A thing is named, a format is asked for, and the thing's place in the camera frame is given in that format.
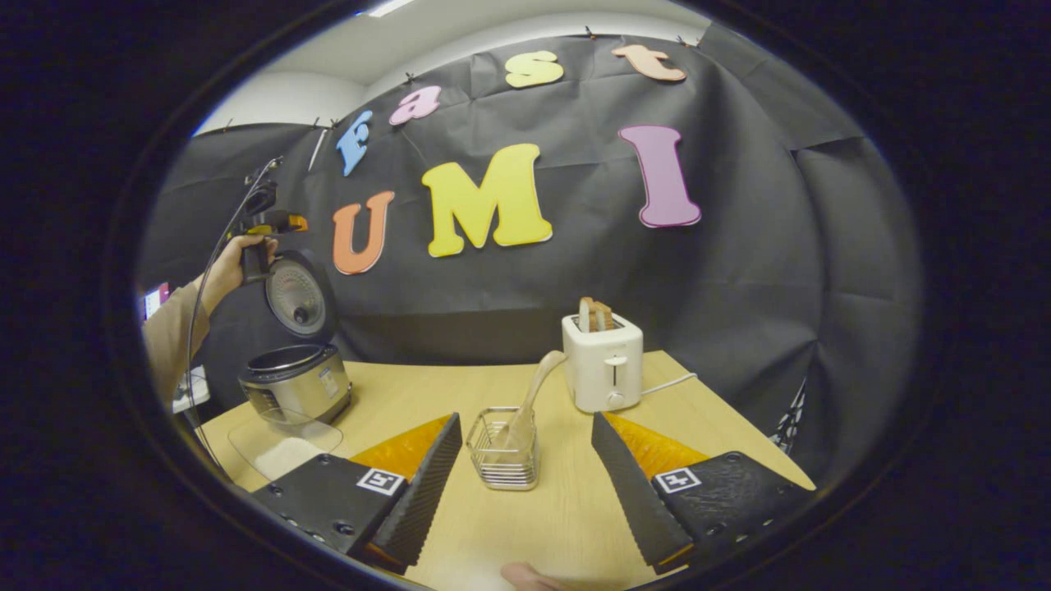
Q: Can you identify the black backdrop cloth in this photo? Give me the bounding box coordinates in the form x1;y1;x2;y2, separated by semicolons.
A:
135;23;925;485

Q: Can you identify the wooden spoon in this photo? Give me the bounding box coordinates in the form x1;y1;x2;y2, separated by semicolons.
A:
491;350;569;452

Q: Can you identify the metal wire chopstick holder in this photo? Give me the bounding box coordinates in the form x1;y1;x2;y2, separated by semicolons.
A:
466;407;539;492

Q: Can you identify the grey silver rice cooker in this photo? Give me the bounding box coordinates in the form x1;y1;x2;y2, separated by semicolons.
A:
238;250;354;428

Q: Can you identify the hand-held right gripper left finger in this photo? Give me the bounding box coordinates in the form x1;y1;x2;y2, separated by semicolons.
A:
250;413;463;574

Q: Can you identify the clear glass bowl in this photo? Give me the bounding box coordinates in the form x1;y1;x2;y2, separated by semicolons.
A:
228;408;344;483

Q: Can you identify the white toaster cable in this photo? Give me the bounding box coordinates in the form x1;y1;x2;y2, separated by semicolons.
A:
640;373;699;396

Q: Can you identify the white side table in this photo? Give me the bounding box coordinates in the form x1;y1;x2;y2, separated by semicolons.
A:
171;365;213;415

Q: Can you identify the white toaster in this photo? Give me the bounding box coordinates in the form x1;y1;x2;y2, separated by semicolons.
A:
562;312;645;414

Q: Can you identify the computer monitor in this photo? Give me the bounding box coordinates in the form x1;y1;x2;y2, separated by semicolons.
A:
141;282;172;323

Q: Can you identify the toasted bread slice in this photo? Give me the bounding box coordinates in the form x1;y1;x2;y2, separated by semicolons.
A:
578;297;615;333

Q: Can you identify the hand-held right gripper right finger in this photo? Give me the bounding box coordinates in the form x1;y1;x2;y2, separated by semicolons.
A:
591;413;818;575

